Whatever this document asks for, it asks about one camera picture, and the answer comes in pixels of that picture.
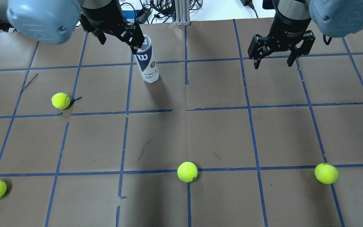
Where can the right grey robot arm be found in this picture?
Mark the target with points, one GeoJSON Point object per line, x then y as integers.
{"type": "Point", "coordinates": [334, 18]}

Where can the front tennis ball on tape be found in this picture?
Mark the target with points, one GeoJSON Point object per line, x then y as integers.
{"type": "Point", "coordinates": [60, 100]}

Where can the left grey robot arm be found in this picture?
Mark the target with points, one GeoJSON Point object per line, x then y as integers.
{"type": "Point", "coordinates": [54, 21]}

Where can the clear tennis ball can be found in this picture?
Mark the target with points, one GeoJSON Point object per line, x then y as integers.
{"type": "Point", "coordinates": [146, 61]}

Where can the far right side tennis ball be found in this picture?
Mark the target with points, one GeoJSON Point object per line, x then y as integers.
{"type": "Point", "coordinates": [326, 173]}

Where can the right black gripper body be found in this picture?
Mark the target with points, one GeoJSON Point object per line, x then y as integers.
{"type": "Point", "coordinates": [286, 29]}

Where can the centre tennis ball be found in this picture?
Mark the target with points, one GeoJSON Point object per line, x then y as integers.
{"type": "Point", "coordinates": [187, 172]}

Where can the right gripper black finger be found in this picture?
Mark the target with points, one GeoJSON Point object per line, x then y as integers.
{"type": "Point", "coordinates": [291, 58]}
{"type": "Point", "coordinates": [257, 63]}

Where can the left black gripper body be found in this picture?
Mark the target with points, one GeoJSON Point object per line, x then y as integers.
{"type": "Point", "coordinates": [105, 16]}

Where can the aluminium frame post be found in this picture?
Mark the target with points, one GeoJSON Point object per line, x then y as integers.
{"type": "Point", "coordinates": [182, 9]}

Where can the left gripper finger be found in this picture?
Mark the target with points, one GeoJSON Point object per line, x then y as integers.
{"type": "Point", "coordinates": [101, 37]}
{"type": "Point", "coordinates": [134, 49]}

